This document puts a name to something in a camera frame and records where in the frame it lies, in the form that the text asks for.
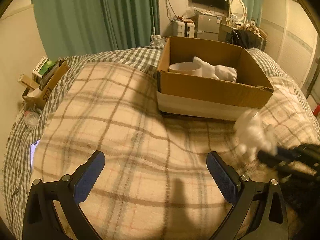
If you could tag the grey checked bedsheet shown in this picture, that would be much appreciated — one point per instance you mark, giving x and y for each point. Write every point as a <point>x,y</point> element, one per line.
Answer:
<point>75,79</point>

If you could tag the red bottle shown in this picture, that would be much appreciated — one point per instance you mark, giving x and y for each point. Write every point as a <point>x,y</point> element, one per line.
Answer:
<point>316,111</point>

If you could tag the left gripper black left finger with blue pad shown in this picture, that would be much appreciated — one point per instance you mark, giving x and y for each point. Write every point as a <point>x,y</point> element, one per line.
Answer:
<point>41,220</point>

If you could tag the white louvered wardrobe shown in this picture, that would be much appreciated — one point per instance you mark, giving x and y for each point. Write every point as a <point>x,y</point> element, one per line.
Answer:
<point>291,37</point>

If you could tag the white cloth in box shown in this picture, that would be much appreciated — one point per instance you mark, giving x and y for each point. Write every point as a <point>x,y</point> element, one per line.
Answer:
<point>218,72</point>

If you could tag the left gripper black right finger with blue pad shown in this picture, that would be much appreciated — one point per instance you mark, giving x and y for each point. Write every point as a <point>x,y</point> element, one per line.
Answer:
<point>270,217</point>

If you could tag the oval vanity mirror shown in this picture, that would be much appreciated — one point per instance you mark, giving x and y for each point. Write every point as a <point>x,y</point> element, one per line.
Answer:
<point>238,11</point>

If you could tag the white suitcase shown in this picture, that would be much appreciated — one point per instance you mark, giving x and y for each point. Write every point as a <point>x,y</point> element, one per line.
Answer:
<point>183,29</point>

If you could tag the clear plastic bottle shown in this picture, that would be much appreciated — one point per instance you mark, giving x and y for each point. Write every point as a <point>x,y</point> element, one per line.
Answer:
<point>31,118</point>

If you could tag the green white product box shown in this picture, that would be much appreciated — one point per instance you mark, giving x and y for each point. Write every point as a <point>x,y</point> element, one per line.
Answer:
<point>43,67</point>

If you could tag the black clothing on chair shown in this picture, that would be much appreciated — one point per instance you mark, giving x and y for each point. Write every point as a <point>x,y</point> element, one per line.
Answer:
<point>245,39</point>

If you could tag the large open cardboard box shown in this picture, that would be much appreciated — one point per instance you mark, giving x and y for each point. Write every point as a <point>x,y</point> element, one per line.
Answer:
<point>191,93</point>

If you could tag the white plush toy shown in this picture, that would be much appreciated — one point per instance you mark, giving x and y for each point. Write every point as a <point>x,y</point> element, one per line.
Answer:
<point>253,136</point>

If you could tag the lit smartphone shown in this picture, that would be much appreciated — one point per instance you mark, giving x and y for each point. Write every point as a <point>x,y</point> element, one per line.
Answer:
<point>32,149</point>

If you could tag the grey mini fridge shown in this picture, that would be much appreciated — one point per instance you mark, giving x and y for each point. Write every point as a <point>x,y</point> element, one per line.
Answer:
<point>207,27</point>

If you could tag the large water jug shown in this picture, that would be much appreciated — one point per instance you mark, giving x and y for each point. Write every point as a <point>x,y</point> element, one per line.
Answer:
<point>157,41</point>

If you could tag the beige plaid blanket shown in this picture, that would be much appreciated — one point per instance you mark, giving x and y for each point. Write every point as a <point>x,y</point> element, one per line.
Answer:
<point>150,149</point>

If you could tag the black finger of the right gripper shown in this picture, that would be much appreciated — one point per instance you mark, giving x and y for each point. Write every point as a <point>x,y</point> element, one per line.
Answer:
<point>307,154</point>

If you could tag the small cardboard box with items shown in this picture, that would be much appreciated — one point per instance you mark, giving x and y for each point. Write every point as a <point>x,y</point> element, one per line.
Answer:
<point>38,90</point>

